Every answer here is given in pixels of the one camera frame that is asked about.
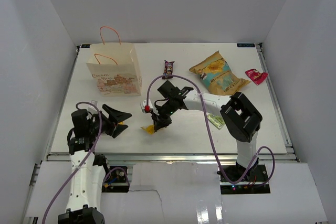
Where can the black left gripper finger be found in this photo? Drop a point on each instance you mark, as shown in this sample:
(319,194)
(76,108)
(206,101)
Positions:
(115,116)
(117,130)

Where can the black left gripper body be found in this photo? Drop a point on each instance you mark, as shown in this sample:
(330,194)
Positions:
(107,126)

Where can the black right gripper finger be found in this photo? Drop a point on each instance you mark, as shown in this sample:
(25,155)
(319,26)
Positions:
(166,122)
(158,124)

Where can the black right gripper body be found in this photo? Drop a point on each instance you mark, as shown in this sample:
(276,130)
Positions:
(165,111)

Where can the yellow snack packet barcode side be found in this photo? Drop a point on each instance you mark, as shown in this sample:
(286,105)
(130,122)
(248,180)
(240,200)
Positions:
(149,129)

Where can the green snack packet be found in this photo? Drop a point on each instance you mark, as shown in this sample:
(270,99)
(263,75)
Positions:
(216,120)

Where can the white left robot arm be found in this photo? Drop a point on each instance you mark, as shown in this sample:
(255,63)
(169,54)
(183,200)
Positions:
(88,168)

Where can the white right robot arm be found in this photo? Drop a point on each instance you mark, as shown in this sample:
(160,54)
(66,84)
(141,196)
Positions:
(240,116)

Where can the tan popcorn chips bag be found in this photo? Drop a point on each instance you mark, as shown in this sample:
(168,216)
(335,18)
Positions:
(217,76)

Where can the cream bear paper bag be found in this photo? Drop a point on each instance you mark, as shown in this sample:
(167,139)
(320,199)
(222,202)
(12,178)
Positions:
(115,68)

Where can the brown M&M's packet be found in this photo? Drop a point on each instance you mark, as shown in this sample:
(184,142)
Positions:
(168,70)

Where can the small pink candy packet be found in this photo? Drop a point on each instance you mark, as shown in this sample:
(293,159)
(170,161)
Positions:
(255,76)

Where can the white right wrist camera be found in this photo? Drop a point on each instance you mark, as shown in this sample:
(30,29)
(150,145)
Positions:
(146,106)

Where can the aluminium table frame rail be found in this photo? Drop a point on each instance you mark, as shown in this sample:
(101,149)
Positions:
(175,157)

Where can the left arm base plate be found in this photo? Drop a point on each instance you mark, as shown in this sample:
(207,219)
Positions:
(116,181)

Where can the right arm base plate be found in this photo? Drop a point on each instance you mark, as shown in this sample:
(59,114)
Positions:
(257,174)

